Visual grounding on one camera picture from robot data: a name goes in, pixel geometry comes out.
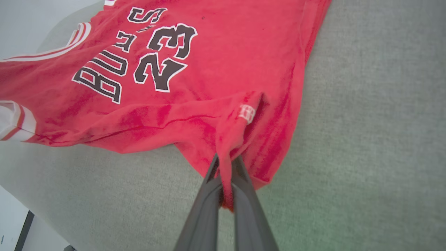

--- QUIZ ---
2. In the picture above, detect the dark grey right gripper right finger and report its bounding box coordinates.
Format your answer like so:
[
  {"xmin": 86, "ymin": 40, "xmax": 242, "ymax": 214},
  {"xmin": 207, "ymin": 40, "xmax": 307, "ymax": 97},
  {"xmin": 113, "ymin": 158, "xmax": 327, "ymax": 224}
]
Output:
[{"xmin": 231, "ymin": 155, "xmax": 279, "ymax": 251}]

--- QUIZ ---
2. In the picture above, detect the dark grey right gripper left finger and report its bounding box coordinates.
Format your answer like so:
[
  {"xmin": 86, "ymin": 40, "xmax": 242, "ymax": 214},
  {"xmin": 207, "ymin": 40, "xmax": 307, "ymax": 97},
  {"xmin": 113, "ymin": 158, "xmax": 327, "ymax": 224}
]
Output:
[{"xmin": 173, "ymin": 153, "xmax": 223, "ymax": 251}]

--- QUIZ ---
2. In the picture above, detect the red basketball jersey white trim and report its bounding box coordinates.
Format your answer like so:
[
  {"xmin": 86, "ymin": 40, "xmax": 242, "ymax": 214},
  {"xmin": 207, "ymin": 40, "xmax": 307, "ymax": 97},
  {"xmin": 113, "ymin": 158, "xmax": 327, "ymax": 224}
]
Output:
[{"xmin": 0, "ymin": 0, "xmax": 332, "ymax": 212}]

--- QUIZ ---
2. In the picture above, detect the grey fabric sofa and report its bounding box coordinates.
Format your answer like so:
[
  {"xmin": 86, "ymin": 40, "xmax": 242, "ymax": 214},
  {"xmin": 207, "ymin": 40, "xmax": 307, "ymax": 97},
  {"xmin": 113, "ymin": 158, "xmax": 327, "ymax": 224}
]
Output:
[{"xmin": 0, "ymin": 0, "xmax": 446, "ymax": 251}]

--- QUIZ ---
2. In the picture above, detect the black floor strip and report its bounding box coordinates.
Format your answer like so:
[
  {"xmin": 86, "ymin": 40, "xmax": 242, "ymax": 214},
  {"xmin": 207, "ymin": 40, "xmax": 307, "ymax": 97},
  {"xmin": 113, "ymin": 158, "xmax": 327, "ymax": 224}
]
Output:
[{"xmin": 14, "ymin": 211, "xmax": 36, "ymax": 251}]

